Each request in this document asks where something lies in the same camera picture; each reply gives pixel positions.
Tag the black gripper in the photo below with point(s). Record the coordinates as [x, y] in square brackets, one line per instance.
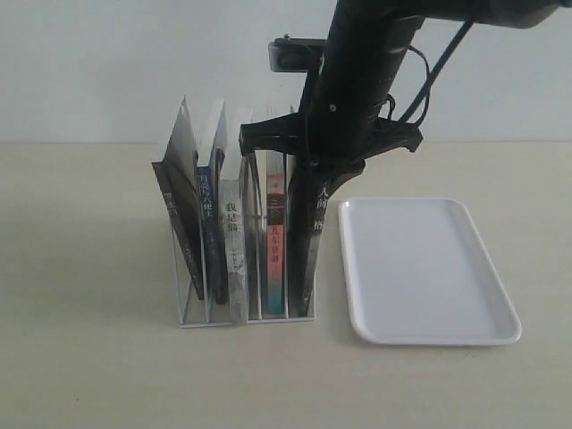
[329, 142]

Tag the blue book orange crescent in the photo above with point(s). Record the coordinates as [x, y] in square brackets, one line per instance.
[211, 154]

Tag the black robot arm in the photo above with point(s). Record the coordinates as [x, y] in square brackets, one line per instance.
[368, 40]

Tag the black rightmost book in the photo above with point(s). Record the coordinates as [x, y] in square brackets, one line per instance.
[317, 167]

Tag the white spine book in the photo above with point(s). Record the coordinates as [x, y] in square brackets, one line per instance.
[231, 204]

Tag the red teal spine book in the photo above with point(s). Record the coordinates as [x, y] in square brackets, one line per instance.
[275, 220]

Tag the dark grey leftmost book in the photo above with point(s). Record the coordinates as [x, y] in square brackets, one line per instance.
[175, 173]

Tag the white plastic tray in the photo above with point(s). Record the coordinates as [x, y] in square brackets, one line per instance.
[417, 273]

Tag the white wire book rack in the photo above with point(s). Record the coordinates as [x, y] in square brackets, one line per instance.
[195, 312]

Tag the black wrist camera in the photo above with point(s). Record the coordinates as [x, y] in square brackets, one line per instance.
[294, 55]

